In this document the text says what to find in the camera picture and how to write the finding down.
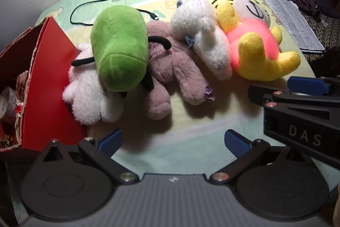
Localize white plush with black limbs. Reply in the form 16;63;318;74
62;35;172;126

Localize yellow tiger plush pink shirt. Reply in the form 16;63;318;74
209;0;301;82

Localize pink-mauve plush bunny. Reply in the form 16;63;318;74
143;21;214;120

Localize green plush toy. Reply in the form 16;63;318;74
90;5;149;92

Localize white bunny blue plaid ears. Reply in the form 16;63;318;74
171;0;233;81

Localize baby print bed sheet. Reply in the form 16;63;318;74
16;0;338;225

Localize brown patterned cloth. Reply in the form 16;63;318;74
287;0;339;55

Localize open printed booklet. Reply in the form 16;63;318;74
264;0;324;53

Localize dark striped cloth bundle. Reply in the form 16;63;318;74
292;0;339;22

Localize red cardboard box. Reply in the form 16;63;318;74
1;17;86;153

